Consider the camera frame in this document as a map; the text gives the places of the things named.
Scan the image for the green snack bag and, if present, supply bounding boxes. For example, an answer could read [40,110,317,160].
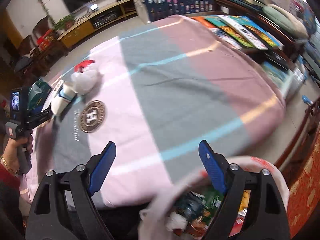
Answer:
[201,187,224,224]

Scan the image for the potted green plant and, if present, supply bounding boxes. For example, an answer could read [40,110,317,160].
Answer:
[53,14,75,31]

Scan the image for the plaid pink grey tablecloth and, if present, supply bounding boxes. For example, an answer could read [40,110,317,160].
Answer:
[20,16,286,208]

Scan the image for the person left hand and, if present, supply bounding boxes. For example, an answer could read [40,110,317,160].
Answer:
[1,129,34,174]

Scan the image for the dark green tissue pack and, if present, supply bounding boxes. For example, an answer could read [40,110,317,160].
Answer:
[27,77,52,115]

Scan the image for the red wrapper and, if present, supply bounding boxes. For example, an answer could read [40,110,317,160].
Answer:
[74,60,95,73]

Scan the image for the red gift box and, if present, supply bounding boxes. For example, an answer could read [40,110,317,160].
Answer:
[37,29,56,51]

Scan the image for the stack of books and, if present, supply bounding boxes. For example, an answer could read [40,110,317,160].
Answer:
[193,15,284,50]

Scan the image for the wooden tv cabinet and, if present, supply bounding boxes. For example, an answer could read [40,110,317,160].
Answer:
[58,0,137,48]

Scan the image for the orange patterned chair cushion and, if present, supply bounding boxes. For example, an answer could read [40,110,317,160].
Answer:
[287,135,319,237]

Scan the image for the green grey cushion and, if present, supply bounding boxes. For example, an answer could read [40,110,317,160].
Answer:
[263,4,309,39]

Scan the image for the white plastic bag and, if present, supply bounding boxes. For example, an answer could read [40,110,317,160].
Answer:
[71,66,100,95]

